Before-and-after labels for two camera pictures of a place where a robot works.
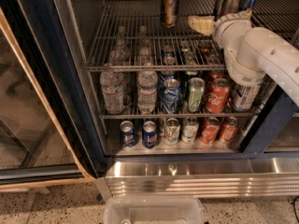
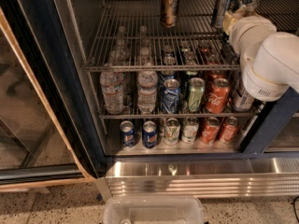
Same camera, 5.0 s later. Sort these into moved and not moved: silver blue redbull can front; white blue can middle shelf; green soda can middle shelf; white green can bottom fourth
Moved: silver blue redbull can front
Not moved: white blue can middle shelf; white green can bottom fourth; green soda can middle shelf
